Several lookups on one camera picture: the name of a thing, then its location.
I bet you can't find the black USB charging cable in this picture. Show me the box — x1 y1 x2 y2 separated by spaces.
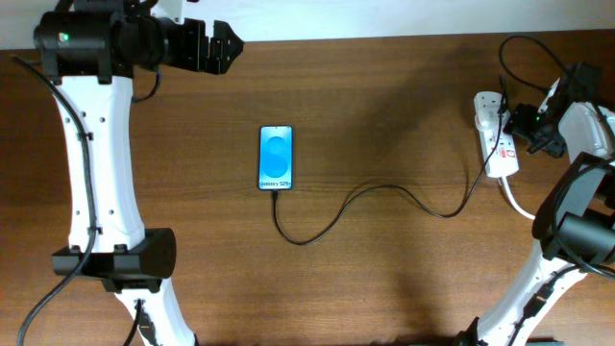
271 74 511 247

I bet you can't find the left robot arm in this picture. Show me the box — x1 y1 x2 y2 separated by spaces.
34 0 243 345

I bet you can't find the white power strip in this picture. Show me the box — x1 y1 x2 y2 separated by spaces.
477 111 519 179

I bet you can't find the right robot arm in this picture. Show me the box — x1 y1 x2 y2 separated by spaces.
455 62 614 345

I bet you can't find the white USB charger adapter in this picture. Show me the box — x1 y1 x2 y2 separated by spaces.
474 91 503 132

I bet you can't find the blue Samsung Galaxy smartphone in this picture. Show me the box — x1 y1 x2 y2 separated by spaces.
258 125 293 190

